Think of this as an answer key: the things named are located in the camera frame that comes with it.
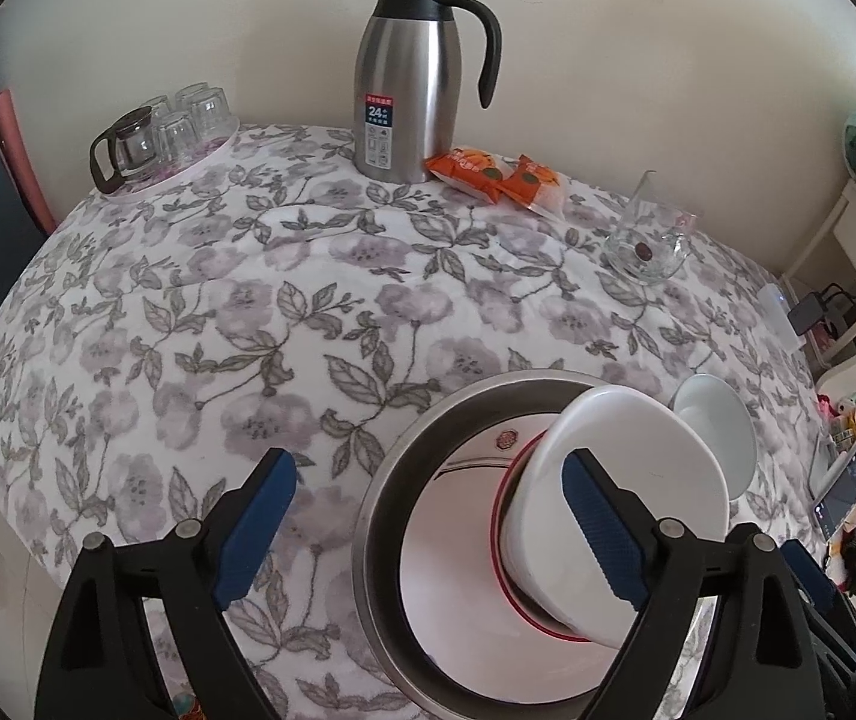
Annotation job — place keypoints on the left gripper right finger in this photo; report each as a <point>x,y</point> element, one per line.
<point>759,662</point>

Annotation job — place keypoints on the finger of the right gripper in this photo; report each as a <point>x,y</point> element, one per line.
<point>815,582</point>

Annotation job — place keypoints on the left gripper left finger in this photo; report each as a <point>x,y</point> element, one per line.
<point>100,660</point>

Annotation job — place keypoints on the white square bowl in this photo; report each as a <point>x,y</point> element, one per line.
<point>645,449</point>

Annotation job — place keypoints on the white plate yellow flowers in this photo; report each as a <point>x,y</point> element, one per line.
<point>450,592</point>

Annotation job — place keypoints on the smartphone on stand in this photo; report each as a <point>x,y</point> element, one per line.
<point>835,497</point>

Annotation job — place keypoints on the white phone stand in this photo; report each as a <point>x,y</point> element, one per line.
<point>821,466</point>

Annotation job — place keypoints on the black power adapter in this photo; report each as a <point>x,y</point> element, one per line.
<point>807,312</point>

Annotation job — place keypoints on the white power strip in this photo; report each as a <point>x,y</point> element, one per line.
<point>775,310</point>

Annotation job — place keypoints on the white shelf unit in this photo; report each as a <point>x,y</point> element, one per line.
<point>827,265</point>

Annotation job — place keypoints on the floral fleece tablecloth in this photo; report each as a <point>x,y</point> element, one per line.
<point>152,351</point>

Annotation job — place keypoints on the clear glass mug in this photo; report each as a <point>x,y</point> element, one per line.
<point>651,239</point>

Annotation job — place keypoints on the orange snack packet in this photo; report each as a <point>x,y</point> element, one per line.
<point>536,187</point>
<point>477,173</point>

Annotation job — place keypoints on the small clear glass cup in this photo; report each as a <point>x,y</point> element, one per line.
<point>208,108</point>

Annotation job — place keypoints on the stainless steel thermos jug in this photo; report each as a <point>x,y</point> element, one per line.
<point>407,84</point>

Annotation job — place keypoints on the glass teapot black handle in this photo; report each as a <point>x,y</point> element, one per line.
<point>125,149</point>

